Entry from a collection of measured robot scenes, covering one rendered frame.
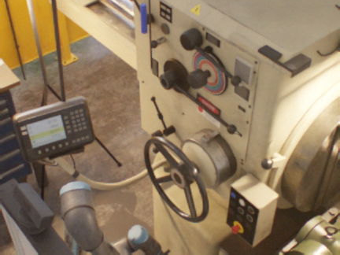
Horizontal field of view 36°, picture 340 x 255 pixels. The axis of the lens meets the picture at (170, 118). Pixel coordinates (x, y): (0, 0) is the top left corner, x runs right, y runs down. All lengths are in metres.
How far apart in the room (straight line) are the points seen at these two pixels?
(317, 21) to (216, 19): 0.34
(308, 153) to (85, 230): 0.85
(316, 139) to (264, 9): 0.51
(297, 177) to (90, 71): 2.99
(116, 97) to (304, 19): 2.77
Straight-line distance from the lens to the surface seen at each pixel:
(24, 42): 4.57
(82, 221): 1.89
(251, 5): 1.88
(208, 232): 2.75
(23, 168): 3.62
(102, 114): 4.25
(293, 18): 1.83
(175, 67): 2.04
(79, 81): 4.60
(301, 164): 2.00
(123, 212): 3.57
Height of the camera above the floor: 2.86
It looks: 43 degrees down
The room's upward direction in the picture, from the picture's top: straight up
